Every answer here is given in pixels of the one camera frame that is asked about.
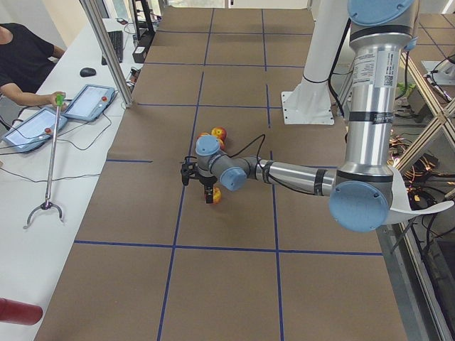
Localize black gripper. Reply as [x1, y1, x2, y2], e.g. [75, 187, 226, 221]
[198, 172, 218, 204]

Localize single red yellow apple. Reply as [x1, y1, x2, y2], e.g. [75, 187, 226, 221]
[213, 187, 222, 205]

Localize green handled reacher grabber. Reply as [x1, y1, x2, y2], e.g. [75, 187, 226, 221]
[23, 93, 65, 229]

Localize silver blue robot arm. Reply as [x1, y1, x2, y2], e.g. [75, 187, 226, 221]
[181, 1, 419, 232]

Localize person's hand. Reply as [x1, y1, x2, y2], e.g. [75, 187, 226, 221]
[43, 92, 67, 110]

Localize front pile apple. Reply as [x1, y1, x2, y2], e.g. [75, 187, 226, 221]
[217, 139, 225, 151]

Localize pile apple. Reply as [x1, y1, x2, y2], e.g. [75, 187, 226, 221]
[196, 132, 210, 141]
[211, 126, 227, 141]
[217, 139, 225, 151]

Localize back right pile apple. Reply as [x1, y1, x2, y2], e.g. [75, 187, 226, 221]
[196, 132, 210, 141]

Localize back left pile apple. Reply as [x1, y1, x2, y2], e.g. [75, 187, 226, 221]
[211, 126, 227, 141]

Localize far blue teach pendant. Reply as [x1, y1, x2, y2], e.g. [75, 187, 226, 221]
[63, 84, 115, 122]

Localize blue teach pendant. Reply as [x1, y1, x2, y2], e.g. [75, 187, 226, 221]
[1, 107, 56, 153]
[63, 84, 115, 122]

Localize black computer box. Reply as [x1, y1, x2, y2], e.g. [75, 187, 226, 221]
[132, 46, 147, 64]

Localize black computer mouse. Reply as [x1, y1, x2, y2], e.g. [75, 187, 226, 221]
[80, 67, 97, 77]

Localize near blue teach pendant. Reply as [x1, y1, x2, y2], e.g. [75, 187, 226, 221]
[1, 107, 56, 153]

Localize black keyboard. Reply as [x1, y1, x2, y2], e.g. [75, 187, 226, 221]
[107, 31, 124, 63]

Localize white plastic chair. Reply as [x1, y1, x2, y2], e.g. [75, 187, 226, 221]
[384, 166, 454, 225]

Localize red cylinder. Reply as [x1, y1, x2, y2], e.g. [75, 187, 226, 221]
[1, 298, 43, 325]

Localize person in black shirt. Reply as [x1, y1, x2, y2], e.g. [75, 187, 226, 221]
[1, 23, 65, 106]

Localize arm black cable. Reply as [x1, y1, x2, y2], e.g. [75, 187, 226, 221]
[227, 134, 267, 161]

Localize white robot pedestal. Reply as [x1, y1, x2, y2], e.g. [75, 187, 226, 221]
[282, 0, 349, 125]

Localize aluminium frame post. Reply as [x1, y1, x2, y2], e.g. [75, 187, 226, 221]
[80, 0, 133, 108]

